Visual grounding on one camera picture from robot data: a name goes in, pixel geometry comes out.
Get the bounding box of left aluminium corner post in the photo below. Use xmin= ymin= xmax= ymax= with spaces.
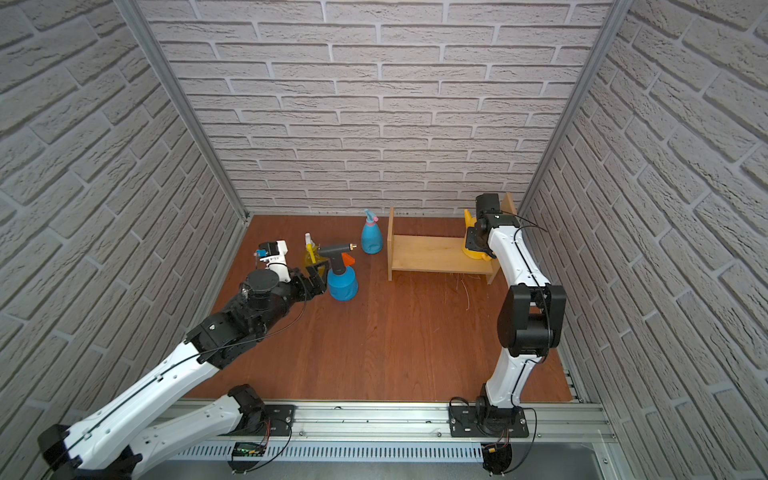
xmin=115 ymin=0 xmax=249 ymax=224

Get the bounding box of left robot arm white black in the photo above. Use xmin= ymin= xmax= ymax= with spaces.
xmin=38 ymin=262 xmax=329 ymax=479

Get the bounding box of yellow watering can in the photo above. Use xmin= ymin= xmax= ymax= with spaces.
xmin=462 ymin=209 xmax=492 ymax=262

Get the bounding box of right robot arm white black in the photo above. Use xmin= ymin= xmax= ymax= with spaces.
xmin=465 ymin=193 xmax=567 ymax=434

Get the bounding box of small blue spray bottle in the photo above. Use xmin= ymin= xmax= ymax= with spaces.
xmin=361 ymin=209 xmax=383 ymax=255

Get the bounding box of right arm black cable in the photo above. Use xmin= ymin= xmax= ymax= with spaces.
xmin=497 ymin=215 xmax=556 ymax=409

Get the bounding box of black round connector box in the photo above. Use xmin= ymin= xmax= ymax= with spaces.
xmin=481 ymin=443 xmax=513 ymax=475

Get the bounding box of yellow transparent spray bottle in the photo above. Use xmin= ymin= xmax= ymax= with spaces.
xmin=304 ymin=232 xmax=326 ymax=266

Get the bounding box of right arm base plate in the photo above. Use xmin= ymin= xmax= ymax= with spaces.
xmin=448 ymin=398 xmax=529 ymax=440

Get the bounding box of wooden shelf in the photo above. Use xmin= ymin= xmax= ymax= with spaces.
xmin=386 ymin=193 xmax=534 ymax=286

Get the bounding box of right aluminium corner post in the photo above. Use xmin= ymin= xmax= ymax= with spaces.
xmin=518 ymin=0 xmax=633 ymax=213

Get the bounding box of green circuit board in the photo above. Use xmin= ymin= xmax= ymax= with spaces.
xmin=232 ymin=442 xmax=267 ymax=458

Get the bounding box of aluminium mounting rail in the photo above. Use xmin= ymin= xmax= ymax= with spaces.
xmin=158 ymin=400 xmax=617 ymax=468

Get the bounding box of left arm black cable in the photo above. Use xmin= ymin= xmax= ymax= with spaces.
xmin=41 ymin=299 xmax=307 ymax=475

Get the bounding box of aluminium corner post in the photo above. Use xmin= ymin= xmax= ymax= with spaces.
xmin=115 ymin=0 xmax=249 ymax=224
xmin=518 ymin=0 xmax=633 ymax=213

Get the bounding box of blue pressure sprayer black handle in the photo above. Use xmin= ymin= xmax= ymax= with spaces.
xmin=319 ymin=244 xmax=358 ymax=302

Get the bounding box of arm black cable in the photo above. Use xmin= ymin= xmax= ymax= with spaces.
xmin=497 ymin=215 xmax=556 ymax=409
xmin=41 ymin=299 xmax=307 ymax=475

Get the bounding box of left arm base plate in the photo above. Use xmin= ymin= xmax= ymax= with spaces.
xmin=227 ymin=404 xmax=296 ymax=437

